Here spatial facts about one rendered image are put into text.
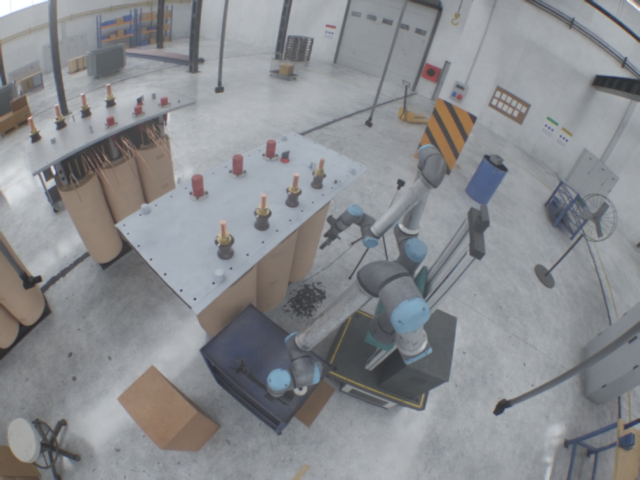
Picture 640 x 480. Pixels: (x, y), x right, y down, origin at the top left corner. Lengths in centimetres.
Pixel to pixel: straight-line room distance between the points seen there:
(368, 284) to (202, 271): 77
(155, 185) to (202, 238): 168
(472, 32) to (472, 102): 145
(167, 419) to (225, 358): 48
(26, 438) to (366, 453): 273
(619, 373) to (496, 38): 581
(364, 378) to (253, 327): 104
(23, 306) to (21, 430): 114
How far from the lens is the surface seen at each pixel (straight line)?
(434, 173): 141
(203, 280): 128
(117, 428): 269
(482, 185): 590
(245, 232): 146
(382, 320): 147
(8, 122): 1060
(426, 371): 192
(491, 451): 328
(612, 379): 478
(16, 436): 276
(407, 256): 172
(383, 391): 232
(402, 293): 79
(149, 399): 161
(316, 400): 167
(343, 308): 96
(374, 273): 84
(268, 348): 163
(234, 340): 165
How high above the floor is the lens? 240
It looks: 45 degrees down
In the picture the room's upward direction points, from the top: 16 degrees clockwise
